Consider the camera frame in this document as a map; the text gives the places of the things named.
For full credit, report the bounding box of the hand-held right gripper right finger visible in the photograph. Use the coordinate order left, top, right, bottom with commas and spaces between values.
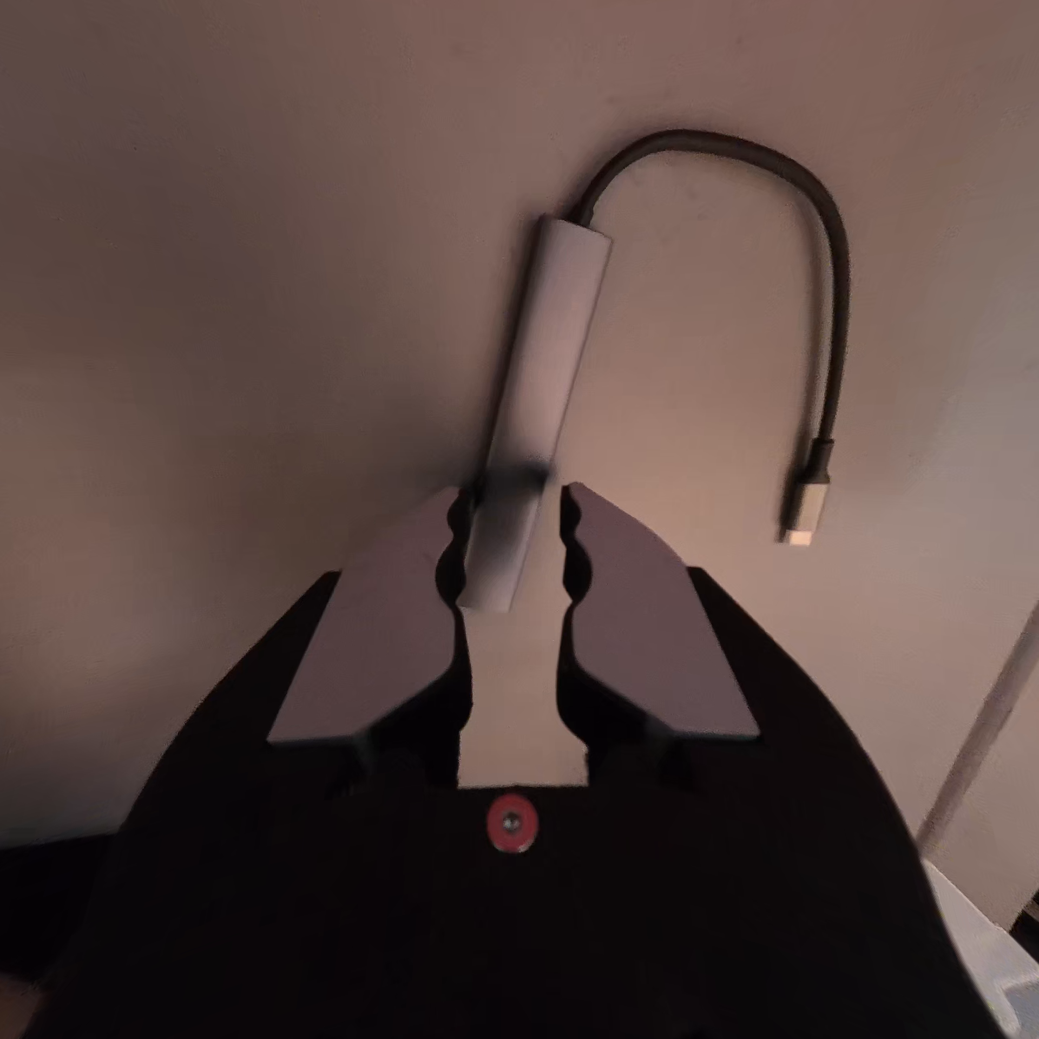
558, 483, 762, 772

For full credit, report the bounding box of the thin black cable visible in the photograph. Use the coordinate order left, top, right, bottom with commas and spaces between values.
578, 130, 851, 545

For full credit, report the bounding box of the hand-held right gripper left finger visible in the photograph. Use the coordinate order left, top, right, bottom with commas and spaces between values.
268, 485, 474, 784

